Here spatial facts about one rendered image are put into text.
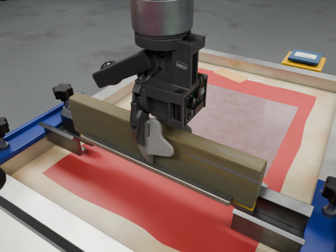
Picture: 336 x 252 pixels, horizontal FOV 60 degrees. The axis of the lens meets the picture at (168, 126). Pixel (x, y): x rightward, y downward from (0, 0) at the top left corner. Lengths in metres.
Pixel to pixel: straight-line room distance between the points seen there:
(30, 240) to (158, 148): 0.20
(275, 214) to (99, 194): 0.30
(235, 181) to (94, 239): 0.22
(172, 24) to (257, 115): 0.48
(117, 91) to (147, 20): 0.47
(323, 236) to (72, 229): 0.36
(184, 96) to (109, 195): 0.27
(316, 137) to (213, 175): 0.37
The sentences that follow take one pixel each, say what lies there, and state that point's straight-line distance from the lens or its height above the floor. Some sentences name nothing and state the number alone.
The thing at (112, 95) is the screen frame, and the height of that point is 0.99.
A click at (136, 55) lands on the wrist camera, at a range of 0.38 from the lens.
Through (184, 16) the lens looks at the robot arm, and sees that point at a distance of 0.35.
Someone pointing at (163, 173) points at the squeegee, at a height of 1.03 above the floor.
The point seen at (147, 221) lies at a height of 0.95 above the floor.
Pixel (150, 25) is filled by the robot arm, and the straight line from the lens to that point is 0.34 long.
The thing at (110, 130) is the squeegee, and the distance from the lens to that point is 0.51.
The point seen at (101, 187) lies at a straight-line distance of 0.57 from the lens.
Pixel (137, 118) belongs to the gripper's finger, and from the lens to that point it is 0.40.
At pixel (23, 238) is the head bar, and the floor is 1.04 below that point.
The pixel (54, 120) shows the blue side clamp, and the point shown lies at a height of 1.00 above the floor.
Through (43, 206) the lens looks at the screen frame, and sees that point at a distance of 0.52.
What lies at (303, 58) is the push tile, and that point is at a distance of 1.13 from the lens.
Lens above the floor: 1.36
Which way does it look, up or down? 35 degrees down
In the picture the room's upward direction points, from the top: straight up
